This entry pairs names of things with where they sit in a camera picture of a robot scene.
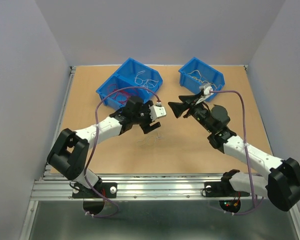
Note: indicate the large divided blue bin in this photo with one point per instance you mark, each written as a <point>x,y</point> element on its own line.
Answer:
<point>132,78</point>

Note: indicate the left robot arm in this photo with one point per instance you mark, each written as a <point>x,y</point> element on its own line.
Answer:
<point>69,153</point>

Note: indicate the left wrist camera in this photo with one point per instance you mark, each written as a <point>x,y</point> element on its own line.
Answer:
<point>157,111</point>

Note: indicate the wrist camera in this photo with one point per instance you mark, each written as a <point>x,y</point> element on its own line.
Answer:
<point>157,111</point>
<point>205,92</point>

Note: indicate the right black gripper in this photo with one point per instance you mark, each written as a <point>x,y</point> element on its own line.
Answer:
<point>178,108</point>

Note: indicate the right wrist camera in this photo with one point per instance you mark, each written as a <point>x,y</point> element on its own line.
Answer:
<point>205,92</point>

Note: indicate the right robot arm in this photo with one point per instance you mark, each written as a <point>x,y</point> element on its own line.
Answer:
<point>277,179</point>

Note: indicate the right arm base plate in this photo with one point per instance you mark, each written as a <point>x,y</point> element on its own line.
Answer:
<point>218,189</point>

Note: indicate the aluminium frame rail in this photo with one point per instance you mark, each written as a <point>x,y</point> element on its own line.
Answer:
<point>174,167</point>

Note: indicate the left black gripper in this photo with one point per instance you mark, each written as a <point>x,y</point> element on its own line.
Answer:
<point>146,128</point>

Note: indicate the small blue bin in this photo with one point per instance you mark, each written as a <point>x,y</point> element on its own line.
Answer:
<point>196,73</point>

